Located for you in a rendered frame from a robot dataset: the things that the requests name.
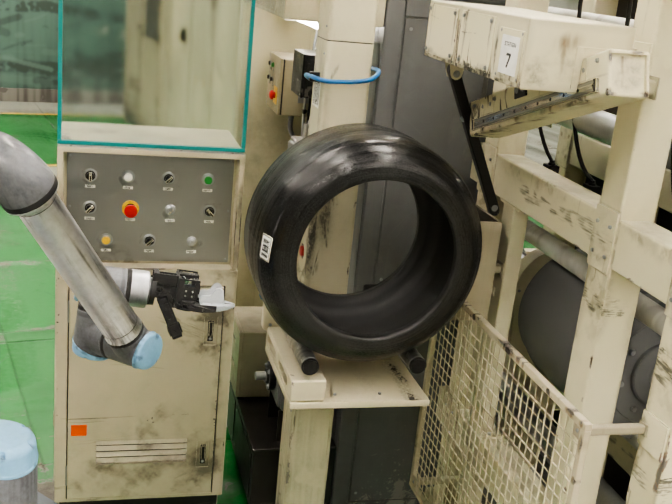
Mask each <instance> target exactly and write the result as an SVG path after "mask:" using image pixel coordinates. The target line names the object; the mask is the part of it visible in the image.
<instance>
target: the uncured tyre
mask: <svg viewBox="0 0 672 504"><path fill-rule="evenodd" d="M379 180H391V181H399V182H404V183H407V184H409V186H410V188H411V190H412V193H413V195H414V198H415V202H416V207H417V228H416V233H415V237H414V241H413V243H412V246H411V248H410V250H409V252H408V254H407V256H406V257H405V259H404V260H403V262H402V263H401V264H400V266H399V267H398V268H397V269H396V270H395V271H394V272H393V273H392V274H391V275H390V276H389V277H387V278H386V279H385V280H383V281H382V282H380V283H378V284H377V285H375V286H373V287H371V288H368V289H366V290H363V291H360V292H355V293H350V294H330V293H325V292H321V291H318V290H315V289H312V288H310V287H308V286H306V285H305V284H303V283H302V282H300V281H299V280H298V278H297V256H298V251H299V246H300V243H301V240H302V237H303V235H304V233H305V231H306V229H307V227H308V225H309V223H310V222H311V220H312V219H313V217H314V216H315V215H316V214H317V212H318V211H319V210H320V209H321V208H322V207H323V206H324V205H325V204H326V203H327V202H328V201H330V200H331V199H332V198H334V197H335V196H336V195H338V194H339V193H341V192H343V191H345V190H347V189H349V188H351V187H353V186H356V185H359V184H362V183H366V182H371V181H379ZM263 233H265V234H267V235H268V236H270V237H272V238H273V240H272V246H271V252H270V258H269V262H266V261H265V260H263V259H262V258H260V257H259V254H260V248H261V242H262V236H263ZM244 248H245V255H246V260H247V264H248V268H249V271H250V273H251V276H252V278H253V280H254V283H255V285H256V287H257V289H258V291H259V294H260V296H261V298H262V300H263V302H264V304H265V306H266V308H267V310H268V312H269V313H270V315H271V316H272V318H273V319H274V320H275V322H276V323H277V324H278V325H279V326H280V327H281V328H282V330H283V331H285V332H286V333H287V334H288V335H289V336H290V337H291V338H293V339H294V340H295V341H297V342H298V343H300V344H302V345H303V346H305V347H307V348H309V349H311V350H313V351H315V352H317V353H319V354H322V355H324V356H327V357H331V358H334V359H339V360H345V361H357V362H364V361H375V360H382V359H386V358H390V357H394V356H397V355H400V354H403V353H405V352H407V351H410V350H412V349H414V348H416V347H418V346H419V345H421V344H423V343H424V342H426V341H427V340H429V339H430V338H432V337H433V336H434V335H436V334H437V333H438V332H439V331H440V330H441V329H443V328H444V327H445V326H446V325H447V324H448V323H449V322H450V321H451V319H452V318H453V317H454V316H455V315H456V313H457V312H458V311H459V309H460V308H461V307H462V305H463V303H464V302H465V300H466V298H467V297H468V295H469V293H470V291H471V289H472V287H473V284H474V282H475V279H476V276H477V273H478V269H479V265H480V260H481V252H482V231H481V223H480V218H479V214H478V211H477V208H476V205H475V202H474V199H473V197H472V195H471V192H470V190H469V188H468V187H467V185H466V183H465V182H464V180H463V179H462V177H461V176H460V175H459V173H458V172H457V171H456V170H455V169H454V168H453V167H452V166H451V165H450V164H449V163H448V162H447V161H446V160H445V159H444V158H442V157H441V156H440V155H438V154H437V153H435V152H434V151H432V150H431V149H429V148H428V147H426V146H424V145H423V144H421V143H420V142H418V141H417V140H415V139H413V138H412V137H410V136H408V135H406V134H404V133H402V132H400V131H398V130H395V129H392V128H389V127H385V126H381V125H376V124H367V123H352V124H343V125H337V126H333V127H329V128H326V129H323V130H320V131H317V132H315V133H313V134H311V135H309V136H307V137H305V138H303V139H301V140H299V141H298V142H296V143H295V144H293V145H292V146H291V147H289V148H288V149H287V150H286V151H284V152H283V153H282V154H281V155H280V156H279V157H278V158H277V159H276V160H275V161H274V162H273V163H272V164H271V166H270V167H269V168H268V169H267V171H266V172H265V174H264V175H263V177H262V178H261V180H260V181H259V183H258V185H257V187H256V189H255V191H254V193H253V195H252V198H251V201H250V203H249V207H248V210H247V214H246V219H245V227H244Z"/></svg>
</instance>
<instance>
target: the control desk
mask: <svg viewBox="0 0 672 504"><path fill-rule="evenodd" d="M245 159H246V155H245V154H244V153H243V152H222V151H201V150H180V149H159V148H138V147H117V146H96V145H75V144H58V145H57V180H58V182H59V186H58V190H57V194H58V195H59V197H60V199H61V200H62V202H63V203H64V205H65V206H66V208H67V209H68V211H69V212H70V214H71V215H72V217H73V218H74V220H75V221H76V223H77V225H78V226H79V228H80V229H81V231H82V232H83V234H84V235H85V237H86V238H87V240H88V241H89V243H90V244H91V246H92V248H93V249H94V251H95V252H96V254H97V255H98V257H99V258H100V260H101V261H102V263H103V264H104V266H112V267H120V268H127V269H137V270H145V271H149V272H150V276H151V275H152V273H153V268H157V269H159V271H164V272H171V273H176V271H177V269H182V270H190V271H198V274H199V276H200V277H199V281H201V283H200V290H209V289H210V288H211V287H212V285H213V284H214V283H220V284H221V285H222V289H223V291H224V300H225V301H228V302H231V303H234V304H235V299H236V285H237V268H238V259H239V245H240V230H241V216H242V202H243V188H244V174H245ZM78 302H79V301H75V300H74V293H73V292H72V290H71V289H70V288H69V286H68V285H67V283H66V282H65V281H64V279H63V278H62V276H61V275H60V274H59V272H58V271H57V269H56V268H55V374H54V411H53V426H54V502H56V503H58V504H217V495H222V484H223V470H224V456H225V442H226V427H227V413H228V399H229V385H230V370H231V356H232V342H233V328H234V314H235V307H234V308H231V309H229V310H225V311H221V312H214V313H198V312H192V311H190V312H188V311H182V310H178V309H176V308H172V309H173V312H174V314H175V317H176V319H177V321H178V322H179V323H180V325H181V326H182V331H183V332H182V337H180V338H178V339H175V340H173V339H172V336H171V337H170V335H169V333H168V332H167V324H166V321H165V319H164V317H163V314H162V312H161V309H160V307H159V304H158V302H157V298H155V299H154V303H153V305H147V304H146V307H145V308H137V307H132V309H133V310H134V312H135V313H136V315H137V316H138V317H139V318H140V319H141V321H142V322H143V324H144V325H145V327H146V328H147V329H148V330H149V331H155V332H156V333H157V334H159V335H160V336H161V338H162V342H163V347H162V352H161V355H160V357H159V359H158V360H157V362H156V363H155V364H154V365H153V366H152V367H151V368H149V369H146V370H141V369H135V368H133V367H132V366H129V365H126V364H123V363H120V362H117V361H115V360H112V359H107V360H104V361H93V360H87V359H86V358H81V357H79V356H77V355H76V354H75V353H74V352H73V350H72V344H73V342H72V337H73V335H74V329H75V322H76V315H77V308H78ZM71 425H87V436H71Z"/></svg>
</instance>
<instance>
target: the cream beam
mask: <svg viewBox="0 0 672 504"><path fill-rule="evenodd" d="M429 9H430V13H429V21H428V29H427V37H426V45H425V47H424V49H425V53H424V55H426V56H428V57H431V58H434V59H437V60H440V61H442V62H445V63H448V64H451V65H453V66H456V67H459V68H462V69H465V70H467V71H470V72H473V73H476V74H478V75H481V76H484V77H487V78H489V79H492V80H495V81H498V82H501V83H503V84H506V85H509V86H512V87H514V88H517V89H520V90H534V91H548V92H563V93H566V94H574V93H576V90H577V86H578V84H580V83H579V81H580V75H581V69H582V63H583V59H585V58H587V57H590V56H592V55H595V54H598V53H600V52H603V51H605V50H608V49H620V50H633V45H634V39H635V34H636V28H635V27H630V26H624V25H618V24H612V23H606V22H600V21H594V20H588V19H582V18H576V17H570V16H564V15H558V14H552V13H546V12H540V11H534V10H528V9H523V8H517V7H507V6H496V5H486V4H475V3H465V2H454V1H443V0H431V5H430V7H429ZM503 34H506V35H511V36H515V37H519V38H521V39H520V45H519V52H518V58H517V65H516V71H515V77H512V76H509V75H506V74H503V73H500V72H497V70H498V63H499V57H500V50H501V43H502V37H503Z"/></svg>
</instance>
